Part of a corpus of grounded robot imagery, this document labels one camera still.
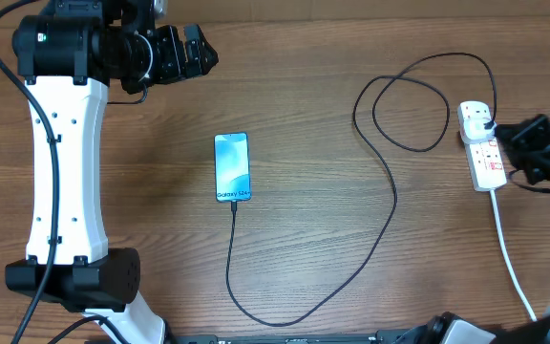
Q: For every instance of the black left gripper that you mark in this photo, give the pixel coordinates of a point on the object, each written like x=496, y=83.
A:
x=176, y=66

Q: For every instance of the Samsung Galaxy smartphone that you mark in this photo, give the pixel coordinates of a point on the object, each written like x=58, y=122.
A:
x=232, y=168

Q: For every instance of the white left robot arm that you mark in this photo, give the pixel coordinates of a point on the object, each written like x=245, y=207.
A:
x=67, y=55

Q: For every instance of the white charger plug adapter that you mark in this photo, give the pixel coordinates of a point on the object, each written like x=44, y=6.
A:
x=476, y=130

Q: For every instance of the white power strip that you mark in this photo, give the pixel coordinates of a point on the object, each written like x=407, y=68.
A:
x=485, y=161

